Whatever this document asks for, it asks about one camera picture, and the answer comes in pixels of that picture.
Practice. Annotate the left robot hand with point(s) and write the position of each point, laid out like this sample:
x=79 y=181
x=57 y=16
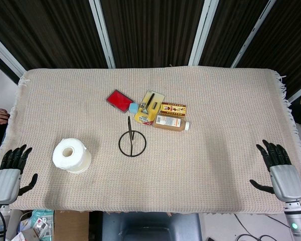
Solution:
x=5 y=179

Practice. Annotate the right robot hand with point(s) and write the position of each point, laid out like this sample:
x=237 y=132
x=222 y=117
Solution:
x=286 y=179

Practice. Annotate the white toilet paper roll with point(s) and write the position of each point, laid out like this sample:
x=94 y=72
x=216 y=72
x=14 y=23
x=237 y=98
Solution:
x=71 y=155

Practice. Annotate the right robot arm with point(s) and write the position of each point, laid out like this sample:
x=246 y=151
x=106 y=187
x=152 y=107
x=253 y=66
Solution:
x=296 y=219

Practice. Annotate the person's hand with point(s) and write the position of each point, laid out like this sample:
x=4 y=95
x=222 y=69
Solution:
x=0 y=116

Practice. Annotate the teal and white packet pile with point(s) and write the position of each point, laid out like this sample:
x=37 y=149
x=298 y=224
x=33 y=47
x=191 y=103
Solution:
x=35 y=224

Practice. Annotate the brown cardboard box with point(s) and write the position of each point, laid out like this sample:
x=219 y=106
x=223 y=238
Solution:
x=70 y=225

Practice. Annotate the amber liquid plastic bottle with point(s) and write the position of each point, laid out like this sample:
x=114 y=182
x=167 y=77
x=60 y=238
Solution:
x=171 y=123

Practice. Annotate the red and gold medicine box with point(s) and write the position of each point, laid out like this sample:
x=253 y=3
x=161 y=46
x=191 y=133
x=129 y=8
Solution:
x=173 y=109

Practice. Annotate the red ink pad case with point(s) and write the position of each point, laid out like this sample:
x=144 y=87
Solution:
x=119 y=100

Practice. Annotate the beige woven tablecloth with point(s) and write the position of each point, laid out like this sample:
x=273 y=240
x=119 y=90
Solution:
x=150 y=140

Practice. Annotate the dark blue chair seat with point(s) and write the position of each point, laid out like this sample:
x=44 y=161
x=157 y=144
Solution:
x=151 y=227

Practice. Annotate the light blue eraser block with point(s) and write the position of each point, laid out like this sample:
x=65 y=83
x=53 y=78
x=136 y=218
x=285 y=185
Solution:
x=134 y=108

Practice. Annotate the yellow razor blister pack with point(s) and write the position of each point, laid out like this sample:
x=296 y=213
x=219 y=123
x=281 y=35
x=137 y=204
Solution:
x=148 y=108

